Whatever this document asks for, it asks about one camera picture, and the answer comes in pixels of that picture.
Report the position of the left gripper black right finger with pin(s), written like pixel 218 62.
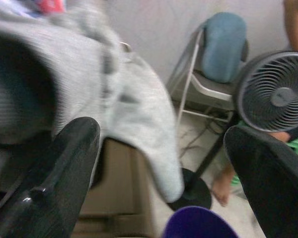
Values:
pixel 275 193

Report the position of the grey folding chair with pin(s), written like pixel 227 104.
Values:
pixel 213 91

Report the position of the olive brown box appliance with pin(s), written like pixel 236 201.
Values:
pixel 119 178

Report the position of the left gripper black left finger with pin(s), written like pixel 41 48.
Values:
pixel 52 186

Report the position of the grey t-shirt with logo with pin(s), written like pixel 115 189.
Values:
pixel 77 62

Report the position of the person in black shorts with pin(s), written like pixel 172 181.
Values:
pixel 295 29

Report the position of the blue cushion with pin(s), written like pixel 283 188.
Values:
pixel 223 47

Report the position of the black standing fan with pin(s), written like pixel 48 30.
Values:
pixel 283 94

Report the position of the purple plastic bucket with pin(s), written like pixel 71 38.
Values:
pixel 196 225

